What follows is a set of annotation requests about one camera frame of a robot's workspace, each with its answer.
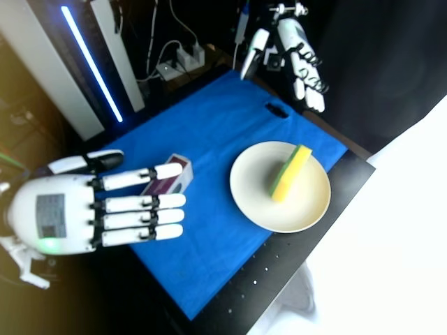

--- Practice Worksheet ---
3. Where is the yellow and green sponge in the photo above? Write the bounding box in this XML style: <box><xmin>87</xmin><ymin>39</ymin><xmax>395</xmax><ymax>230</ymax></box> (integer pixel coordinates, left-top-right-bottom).
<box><xmin>268</xmin><ymin>144</ymin><xmax>314</xmax><ymax>203</ymax></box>

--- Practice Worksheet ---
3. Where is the purple white small box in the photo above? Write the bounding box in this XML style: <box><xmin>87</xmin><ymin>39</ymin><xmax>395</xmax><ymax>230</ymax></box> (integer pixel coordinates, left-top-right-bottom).
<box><xmin>139</xmin><ymin>153</ymin><xmax>194</xmax><ymax>197</ymax></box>

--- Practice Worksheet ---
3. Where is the cream round plate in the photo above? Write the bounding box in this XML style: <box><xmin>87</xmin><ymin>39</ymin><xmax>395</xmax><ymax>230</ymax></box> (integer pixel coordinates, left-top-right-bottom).
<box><xmin>229</xmin><ymin>140</ymin><xmax>332</xmax><ymax>234</ymax></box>

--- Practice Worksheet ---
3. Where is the white bar-shaped device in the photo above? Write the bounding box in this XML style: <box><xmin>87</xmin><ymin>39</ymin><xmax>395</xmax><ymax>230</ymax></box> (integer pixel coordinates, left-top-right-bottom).
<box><xmin>233</xmin><ymin>0</ymin><xmax>251</xmax><ymax>45</ymax></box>

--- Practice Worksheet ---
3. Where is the black curtain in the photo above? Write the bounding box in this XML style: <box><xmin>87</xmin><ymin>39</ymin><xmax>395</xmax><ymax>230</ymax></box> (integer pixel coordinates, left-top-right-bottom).
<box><xmin>307</xmin><ymin>0</ymin><xmax>447</xmax><ymax>151</ymax></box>

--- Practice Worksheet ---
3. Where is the white power strip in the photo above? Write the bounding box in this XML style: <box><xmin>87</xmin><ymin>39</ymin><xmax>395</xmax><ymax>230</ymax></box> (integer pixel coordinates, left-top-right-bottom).
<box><xmin>174</xmin><ymin>40</ymin><xmax>207</xmax><ymax>70</ymax></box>

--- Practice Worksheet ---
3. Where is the blue cloth mat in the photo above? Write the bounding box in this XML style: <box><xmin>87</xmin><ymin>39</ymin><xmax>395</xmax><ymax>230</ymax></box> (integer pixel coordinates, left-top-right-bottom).
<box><xmin>99</xmin><ymin>69</ymin><xmax>349</xmax><ymax>321</ymax></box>

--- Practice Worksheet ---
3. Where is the white pillar with blue light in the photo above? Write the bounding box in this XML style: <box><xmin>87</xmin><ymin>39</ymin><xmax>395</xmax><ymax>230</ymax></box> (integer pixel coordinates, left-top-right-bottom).
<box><xmin>0</xmin><ymin>0</ymin><xmax>146</xmax><ymax>141</ymax></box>

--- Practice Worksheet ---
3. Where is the white cable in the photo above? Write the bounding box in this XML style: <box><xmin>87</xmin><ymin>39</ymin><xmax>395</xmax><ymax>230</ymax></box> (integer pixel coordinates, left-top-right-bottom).
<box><xmin>135</xmin><ymin>0</ymin><xmax>200</xmax><ymax>84</ymax></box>

